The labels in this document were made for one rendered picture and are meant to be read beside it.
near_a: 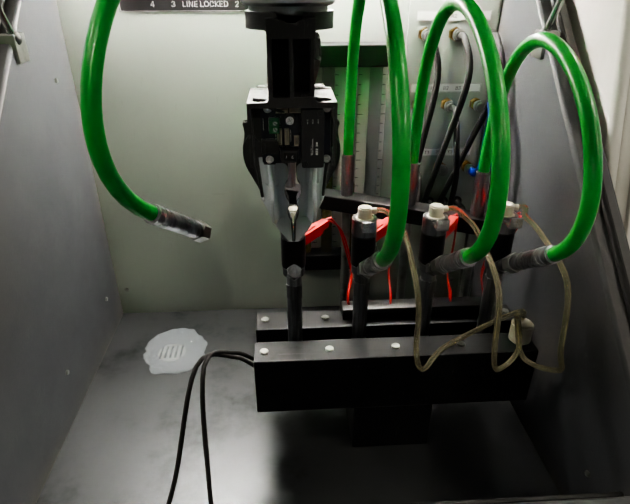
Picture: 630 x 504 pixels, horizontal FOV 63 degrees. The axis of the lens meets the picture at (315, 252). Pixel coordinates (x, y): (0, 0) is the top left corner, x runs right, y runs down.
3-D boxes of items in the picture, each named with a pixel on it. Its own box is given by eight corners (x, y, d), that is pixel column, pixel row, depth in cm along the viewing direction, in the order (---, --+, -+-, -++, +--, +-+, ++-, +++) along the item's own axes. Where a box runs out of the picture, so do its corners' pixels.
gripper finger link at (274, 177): (261, 263, 48) (256, 168, 43) (263, 235, 53) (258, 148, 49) (294, 262, 48) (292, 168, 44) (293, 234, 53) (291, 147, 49)
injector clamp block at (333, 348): (259, 452, 66) (253, 360, 59) (262, 396, 75) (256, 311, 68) (516, 439, 68) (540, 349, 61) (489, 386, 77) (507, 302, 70)
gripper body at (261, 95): (246, 176, 42) (236, 14, 36) (251, 146, 49) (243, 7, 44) (340, 174, 42) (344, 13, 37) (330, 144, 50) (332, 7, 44)
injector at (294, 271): (285, 386, 63) (280, 233, 53) (285, 360, 68) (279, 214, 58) (308, 385, 63) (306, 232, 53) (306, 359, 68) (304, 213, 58)
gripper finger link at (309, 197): (295, 262, 48) (293, 168, 44) (293, 234, 53) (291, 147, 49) (328, 261, 48) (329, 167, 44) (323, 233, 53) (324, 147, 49)
